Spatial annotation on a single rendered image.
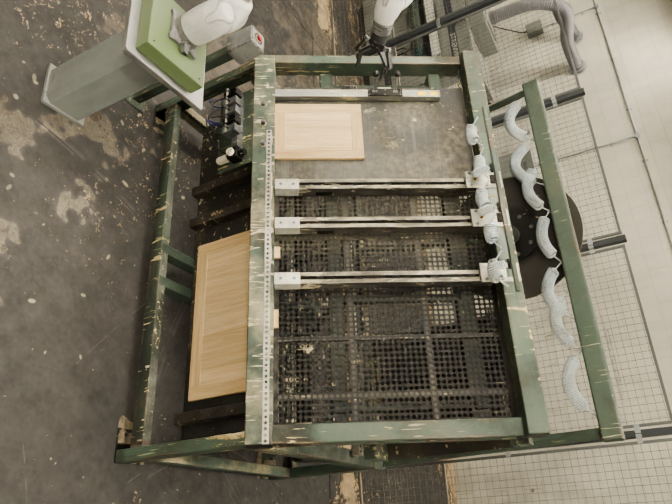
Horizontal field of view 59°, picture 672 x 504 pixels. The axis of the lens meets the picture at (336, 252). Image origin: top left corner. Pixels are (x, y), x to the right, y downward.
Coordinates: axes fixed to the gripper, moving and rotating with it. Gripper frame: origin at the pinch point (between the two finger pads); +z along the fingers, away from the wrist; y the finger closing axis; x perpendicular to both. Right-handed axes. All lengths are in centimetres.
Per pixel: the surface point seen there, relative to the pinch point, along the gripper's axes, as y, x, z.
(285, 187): -12, -36, 61
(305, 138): -26, -2, 58
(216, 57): -95, 3, 46
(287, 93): -52, 14, 51
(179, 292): -37, -88, 128
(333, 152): -8, 0, 57
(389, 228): 44, -22, 60
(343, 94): -27, 33, 47
